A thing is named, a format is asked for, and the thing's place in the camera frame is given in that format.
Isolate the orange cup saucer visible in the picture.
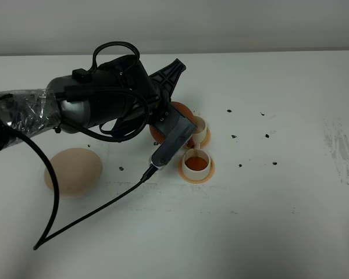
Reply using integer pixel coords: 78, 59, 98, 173
183, 128, 211, 150
178, 159, 215, 184

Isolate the far orange cup saucer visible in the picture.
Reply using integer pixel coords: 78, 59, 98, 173
183, 128, 211, 150

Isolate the near white teacup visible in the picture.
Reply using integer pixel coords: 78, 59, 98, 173
181, 148, 211, 181

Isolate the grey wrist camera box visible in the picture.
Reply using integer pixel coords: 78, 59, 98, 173
150, 102, 197, 169

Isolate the black camera cable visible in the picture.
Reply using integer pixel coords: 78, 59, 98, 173
0, 87, 158, 251

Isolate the far white teacup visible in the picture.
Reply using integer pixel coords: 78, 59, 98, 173
191, 116, 208, 145

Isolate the beige round teapot saucer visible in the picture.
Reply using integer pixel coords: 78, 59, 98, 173
50, 148, 103, 196

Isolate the brown clay teapot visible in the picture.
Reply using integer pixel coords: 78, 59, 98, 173
149, 102, 197, 145

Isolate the near orange cup saucer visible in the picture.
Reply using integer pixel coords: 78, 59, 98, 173
178, 159, 215, 184

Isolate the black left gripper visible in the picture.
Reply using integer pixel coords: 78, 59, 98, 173
90, 55, 186, 137

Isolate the white teacup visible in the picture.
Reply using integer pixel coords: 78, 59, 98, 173
181, 148, 211, 181
191, 116, 208, 145

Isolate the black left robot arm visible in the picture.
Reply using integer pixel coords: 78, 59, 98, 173
0, 55, 195, 166

